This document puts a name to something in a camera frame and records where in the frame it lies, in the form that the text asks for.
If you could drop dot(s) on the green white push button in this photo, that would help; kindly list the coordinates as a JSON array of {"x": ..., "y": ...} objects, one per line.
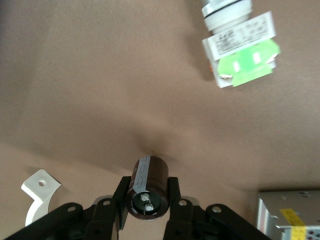
[{"x": 237, "y": 37}]

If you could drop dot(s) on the large white curved bracket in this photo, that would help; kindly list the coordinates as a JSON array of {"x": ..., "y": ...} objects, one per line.
[{"x": 37, "y": 190}]

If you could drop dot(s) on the black cylindrical capacitor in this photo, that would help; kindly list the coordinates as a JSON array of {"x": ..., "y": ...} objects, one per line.
[{"x": 155, "y": 180}]

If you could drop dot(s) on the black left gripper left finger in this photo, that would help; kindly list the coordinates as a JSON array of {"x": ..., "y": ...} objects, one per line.
[{"x": 100, "y": 220}]

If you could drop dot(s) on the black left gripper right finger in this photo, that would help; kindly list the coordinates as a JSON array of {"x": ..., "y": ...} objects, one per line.
[{"x": 185, "y": 220}]

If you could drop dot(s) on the metal mesh power supply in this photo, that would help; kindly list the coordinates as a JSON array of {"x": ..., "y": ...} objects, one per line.
[{"x": 287, "y": 217}]

